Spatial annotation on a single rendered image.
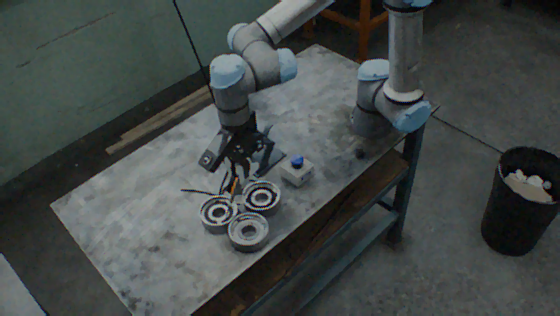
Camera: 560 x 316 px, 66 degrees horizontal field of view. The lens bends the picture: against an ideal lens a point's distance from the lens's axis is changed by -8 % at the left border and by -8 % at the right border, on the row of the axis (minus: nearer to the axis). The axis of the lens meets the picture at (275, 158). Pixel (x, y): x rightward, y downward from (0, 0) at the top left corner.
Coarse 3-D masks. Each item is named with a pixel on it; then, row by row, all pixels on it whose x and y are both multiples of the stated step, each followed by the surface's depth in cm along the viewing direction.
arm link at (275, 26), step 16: (288, 0) 109; (304, 0) 108; (320, 0) 109; (272, 16) 109; (288, 16) 109; (304, 16) 110; (240, 32) 110; (256, 32) 109; (272, 32) 109; (288, 32) 112; (240, 48) 108
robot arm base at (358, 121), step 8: (352, 112) 153; (360, 112) 147; (368, 112) 145; (376, 112) 144; (352, 120) 152; (360, 120) 148; (368, 120) 146; (376, 120) 146; (384, 120) 146; (352, 128) 152; (360, 128) 149; (368, 128) 147; (376, 128) 148; (384, 128) 147; (392, 128) 150; (368, 136) 149; (376, 136) 148; (384, 136) 149
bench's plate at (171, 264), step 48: (288, 96) 167; (336, 96) 166; (192, 144) 152; (288, 144) 149; (336, 144) 148; (384, 144) 147; (96, 192) 139; (144, 192) 138; (192, 192) 137; (288, 192) 135; (336, 192) 134; (96, 240) 126; (144, 240) 126; (192, 240) 125; (144, 288) 115; (192, 288) 114
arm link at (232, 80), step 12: (216, 60) 98; (228, 60) 98; (240, 60) 98; (216, 72) 96; (228, 72) 96; (240, 72) 97; (216, 84) 98; (228, 84) 97; (240, 84) 99; (252, 84) 100; (216, 96) 101; (228, 96) 99; (240, 96) 101; (228, 108) 102; (240, 108) 102
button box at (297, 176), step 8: (288, 160) 138; (304, 160) 138; (280, 168) 138; (288, 168) 136; (296, 168) 135; (304, 168) 135; (312, 168) 137; (288, 176) 136; (296, 176) 133; (304, 176) 135; (296, 184) 135
